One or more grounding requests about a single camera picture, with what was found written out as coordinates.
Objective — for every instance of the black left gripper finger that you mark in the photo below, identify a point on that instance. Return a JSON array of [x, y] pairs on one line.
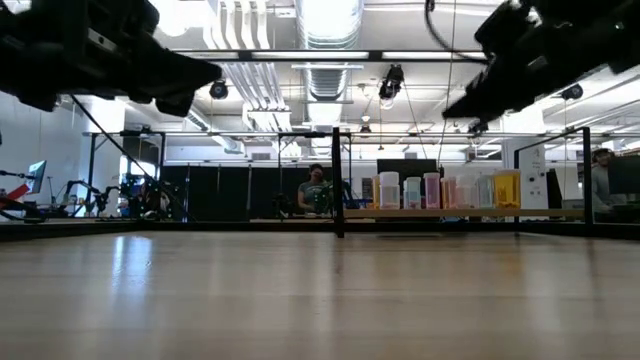
[[170, 75], [175, 107]]

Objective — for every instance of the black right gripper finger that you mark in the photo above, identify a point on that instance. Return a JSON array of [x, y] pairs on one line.
[[500, 90]]

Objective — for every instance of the wide yellow medicine bottle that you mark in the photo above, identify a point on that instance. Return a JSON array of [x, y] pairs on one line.
[[507, 192]]

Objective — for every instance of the green medicine bottle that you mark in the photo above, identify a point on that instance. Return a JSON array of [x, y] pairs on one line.
[[485, 195]]

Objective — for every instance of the pale purple medicine bottle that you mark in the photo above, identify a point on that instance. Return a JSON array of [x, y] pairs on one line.
[[466, 195]]

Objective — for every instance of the pink medicine bottle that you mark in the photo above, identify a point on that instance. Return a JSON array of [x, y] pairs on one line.
[[452, 195], [431, 192]]

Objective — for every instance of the teal bottle with red pills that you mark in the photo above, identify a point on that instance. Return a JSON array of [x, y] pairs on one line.
[[413, 195]]

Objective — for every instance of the clear medicine bottle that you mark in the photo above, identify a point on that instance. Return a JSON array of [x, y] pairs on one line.
[[389, 192]]

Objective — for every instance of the wide orange medicine bottle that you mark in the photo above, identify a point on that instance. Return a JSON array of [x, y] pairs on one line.
[[375, 192]]

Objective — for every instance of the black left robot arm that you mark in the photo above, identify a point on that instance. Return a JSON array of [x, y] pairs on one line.
[[25, 55]]

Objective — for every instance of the black ceiling spotlight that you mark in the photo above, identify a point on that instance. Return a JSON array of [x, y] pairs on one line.
[[218, 90], [479, 127], [571, 92]]

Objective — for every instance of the background black robot arms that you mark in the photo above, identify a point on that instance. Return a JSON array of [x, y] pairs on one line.
[[145, 197]]

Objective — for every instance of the black partition panels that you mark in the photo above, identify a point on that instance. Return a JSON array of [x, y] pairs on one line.
[[235, 195]]

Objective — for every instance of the background computer monitor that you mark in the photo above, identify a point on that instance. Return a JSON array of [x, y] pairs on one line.
[[37, 175]]

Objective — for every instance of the black overhead beam with lights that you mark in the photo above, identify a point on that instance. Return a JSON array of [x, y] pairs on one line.
[[375, 55]]

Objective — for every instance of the person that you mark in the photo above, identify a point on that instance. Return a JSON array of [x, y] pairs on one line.
[[312, 192], [601, 185]]

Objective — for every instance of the large black monitor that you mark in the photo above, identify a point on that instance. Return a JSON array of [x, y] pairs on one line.
[[625, 175]]

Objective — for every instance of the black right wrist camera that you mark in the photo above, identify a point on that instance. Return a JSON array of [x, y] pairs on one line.
[[505, 30]]

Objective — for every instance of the black background stand frame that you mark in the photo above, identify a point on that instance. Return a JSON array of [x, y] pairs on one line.
[[92, 175]]

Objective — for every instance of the black overhead camera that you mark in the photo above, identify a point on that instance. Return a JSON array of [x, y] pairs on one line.
[[392, 80]]

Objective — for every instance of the black wall screen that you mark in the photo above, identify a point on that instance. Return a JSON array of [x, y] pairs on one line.
[[407, 166]]

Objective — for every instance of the silver ceiling duct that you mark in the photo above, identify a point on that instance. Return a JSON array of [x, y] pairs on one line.
[[330, 20]]

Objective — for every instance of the black metal table frame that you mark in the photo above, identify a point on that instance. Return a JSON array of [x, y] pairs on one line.
[[338, 175]]

